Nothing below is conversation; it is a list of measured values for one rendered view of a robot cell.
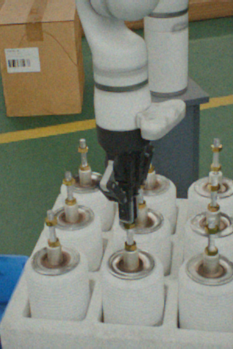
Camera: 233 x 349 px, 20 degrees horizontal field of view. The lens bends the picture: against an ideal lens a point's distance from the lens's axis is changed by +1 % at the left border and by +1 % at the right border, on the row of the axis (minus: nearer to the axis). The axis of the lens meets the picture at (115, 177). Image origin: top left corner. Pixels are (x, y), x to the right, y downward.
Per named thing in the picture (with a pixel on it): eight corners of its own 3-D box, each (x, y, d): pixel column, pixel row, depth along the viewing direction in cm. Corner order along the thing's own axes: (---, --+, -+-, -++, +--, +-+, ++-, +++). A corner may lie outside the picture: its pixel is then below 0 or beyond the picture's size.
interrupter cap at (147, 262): (113, 286, 96) (113, 282, 95) (101, 256, 102) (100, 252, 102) (163, 276, 97) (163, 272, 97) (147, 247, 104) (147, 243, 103)
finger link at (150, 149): (153, 144, 94) (140, 183, 93) (157, 148, 96) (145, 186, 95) (136, 141, 95) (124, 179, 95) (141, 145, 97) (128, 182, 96)
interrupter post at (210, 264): (213, 278, 96) (213, 259, 95) (199, 272, 98) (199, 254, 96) (222, 269, 98) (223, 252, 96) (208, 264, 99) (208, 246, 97)
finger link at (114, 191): (96, 176, 87) (113, 189, 92) (91, 188, 87) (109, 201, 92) (113, 180, 86) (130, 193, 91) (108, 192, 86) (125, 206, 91)
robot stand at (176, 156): (130, 195, 165) (125, 82, 151) (185, 185, 169) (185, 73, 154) (149, 225, 153) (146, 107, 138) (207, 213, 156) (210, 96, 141)
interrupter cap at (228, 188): (206, 174, 122) (206, 171, 122) (244, 185, 118) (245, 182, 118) (185, 193, 117) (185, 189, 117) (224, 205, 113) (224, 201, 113)
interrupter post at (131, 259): (125, 272, 98) (125, 254, 97) (121, 262, 100) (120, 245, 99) (141, 269, 99) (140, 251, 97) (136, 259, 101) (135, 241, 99)
